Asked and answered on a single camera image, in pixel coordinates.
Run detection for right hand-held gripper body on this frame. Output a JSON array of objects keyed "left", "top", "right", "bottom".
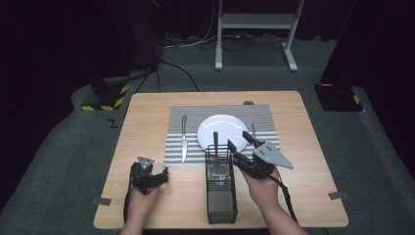
[{"left": 234, "top": 141, "right": 295, "bottom": 180}]

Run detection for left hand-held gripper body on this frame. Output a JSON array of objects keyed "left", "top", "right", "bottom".
[{"left": 130, "top": 156, "right": 156, "bottom": 196}]

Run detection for steel spoon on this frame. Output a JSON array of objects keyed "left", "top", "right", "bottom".
[{"left": 212, "top": 130, "right": 223, "bottom": 179}]

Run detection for steel table knife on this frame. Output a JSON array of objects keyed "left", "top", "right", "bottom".
[{"left": 180, "top": 115, "right": 189, "bottom": 165}]

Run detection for black wire cutlery basket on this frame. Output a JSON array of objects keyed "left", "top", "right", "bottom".
[{"left": 205, "top": 145, "right": 239, "bottom": 225}]

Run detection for person's left hand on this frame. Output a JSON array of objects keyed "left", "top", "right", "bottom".
[{"left": 126, "top": 186, "right": 161, "bottom": 221}]

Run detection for person's right hand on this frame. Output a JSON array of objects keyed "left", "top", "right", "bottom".
[{"left": 243, "top": 169, "right": 282, "bottom": 212}]

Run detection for white round plate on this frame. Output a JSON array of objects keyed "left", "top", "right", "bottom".
[{"left": 197, "top": 114, "right": 250, "bottom": 153}]

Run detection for grey tape strip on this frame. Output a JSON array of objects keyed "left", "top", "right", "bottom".
[
  {"left": 91, "top": 197, "right": 113, "bottom": 207},
  {"left": 328, "top": 190, "right": 349, "bottom": 201}
]

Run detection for grey striped placemat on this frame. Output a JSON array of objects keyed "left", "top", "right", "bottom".
[{"left": 162, "top": 104, "right": 285, "bottom": 168}]

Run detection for hazard-striped black stand base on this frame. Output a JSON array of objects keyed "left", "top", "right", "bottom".
[
  {"left": 313, "top": 82, "right": 365, "bottom": 113},
  {"left": 81, "top": 75, "right": 130, "bottom": 113}
]

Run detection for white metal stand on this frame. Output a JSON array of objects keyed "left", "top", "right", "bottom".
[{"left": 213, "top": 0, "right": 305, "bottom": 72}]

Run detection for tall black column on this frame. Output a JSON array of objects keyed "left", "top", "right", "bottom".
[{"left": 107, "top": 0, "right": 164, "bottom": 76}]

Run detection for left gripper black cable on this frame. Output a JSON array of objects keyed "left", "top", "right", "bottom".
[{"left": 122, "top": 184, "right": 135, "bottom": 225}]

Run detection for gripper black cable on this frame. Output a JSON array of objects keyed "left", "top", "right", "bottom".
[
  {"left": 122, "top": 184, "right": 135, "bottom": 225},
  {"left": 268, "top": 166, "right": 299, "bottom": 225}
]

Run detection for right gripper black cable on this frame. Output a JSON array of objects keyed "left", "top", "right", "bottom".
[{"left": 268, "top": 166, "right": 299, "bottom": 225}]

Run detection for black floor cable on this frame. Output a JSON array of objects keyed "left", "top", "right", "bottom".
[{"left": 159, "top": 59, "right": 200, "bottom": 93}]

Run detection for tangled black floor cables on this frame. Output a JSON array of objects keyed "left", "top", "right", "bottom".
[{"left": 220, "top": 32, "right": 286, "bottom": 53}]

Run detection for white floor cable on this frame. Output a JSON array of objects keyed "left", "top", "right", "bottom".
[{"left": 161, "top": 0, "right": 220, "bottom": 51}]

